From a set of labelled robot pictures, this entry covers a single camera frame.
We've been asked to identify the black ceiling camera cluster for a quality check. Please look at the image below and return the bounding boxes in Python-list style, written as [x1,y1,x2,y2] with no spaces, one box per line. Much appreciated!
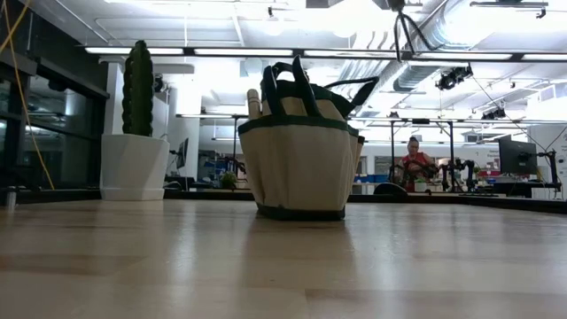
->
[435,65,474,92]

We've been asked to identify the small black monitor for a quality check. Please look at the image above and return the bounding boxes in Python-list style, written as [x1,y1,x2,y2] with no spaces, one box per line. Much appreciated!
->
[175,136,190,170]

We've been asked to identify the white plant pot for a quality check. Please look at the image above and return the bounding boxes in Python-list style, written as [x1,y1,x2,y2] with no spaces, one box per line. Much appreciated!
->
[99,133,171,202]

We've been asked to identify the person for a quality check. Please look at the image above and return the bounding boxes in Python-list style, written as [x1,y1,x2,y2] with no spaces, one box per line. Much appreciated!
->
[393,136,438,194]

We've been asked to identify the wide trowel wooden handle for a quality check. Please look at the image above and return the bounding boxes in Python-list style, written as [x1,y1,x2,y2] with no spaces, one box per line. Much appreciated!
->
[246,88,264,121]

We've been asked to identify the green cactus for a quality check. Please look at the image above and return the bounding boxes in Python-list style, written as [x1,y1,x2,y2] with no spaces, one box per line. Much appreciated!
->
[121,39,155,137]

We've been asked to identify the black background rig frame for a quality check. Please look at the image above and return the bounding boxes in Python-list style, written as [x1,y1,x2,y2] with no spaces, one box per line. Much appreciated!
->
[349,117,567,194]

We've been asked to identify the blue storage bins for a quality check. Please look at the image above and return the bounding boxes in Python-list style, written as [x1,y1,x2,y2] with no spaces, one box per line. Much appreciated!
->
[353,173,391,183]

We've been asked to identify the beige green gardening bag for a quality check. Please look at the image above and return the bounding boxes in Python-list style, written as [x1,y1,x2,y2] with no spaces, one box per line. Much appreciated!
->
[237,55,381,222]

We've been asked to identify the silver ceiling air duct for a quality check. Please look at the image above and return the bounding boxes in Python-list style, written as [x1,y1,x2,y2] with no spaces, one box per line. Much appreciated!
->
[340,0,488,97]

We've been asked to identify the black computer monitor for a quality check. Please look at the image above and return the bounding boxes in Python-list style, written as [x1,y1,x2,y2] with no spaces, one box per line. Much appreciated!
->
[498,135,540,176]

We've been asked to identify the black aluminium table frame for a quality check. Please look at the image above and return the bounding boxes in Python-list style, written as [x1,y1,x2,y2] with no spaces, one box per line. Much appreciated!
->
[0,188,567,214]

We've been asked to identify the black overhead rig frame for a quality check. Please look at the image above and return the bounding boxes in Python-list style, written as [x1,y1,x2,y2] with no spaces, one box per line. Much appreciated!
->
[83,45,567,63]

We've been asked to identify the yellow extension cable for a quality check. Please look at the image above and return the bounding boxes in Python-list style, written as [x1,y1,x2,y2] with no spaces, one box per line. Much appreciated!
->
[0,0,57,191]

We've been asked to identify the black chair back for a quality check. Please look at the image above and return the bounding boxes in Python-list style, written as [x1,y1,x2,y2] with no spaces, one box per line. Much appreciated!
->
[373,182,408,196]

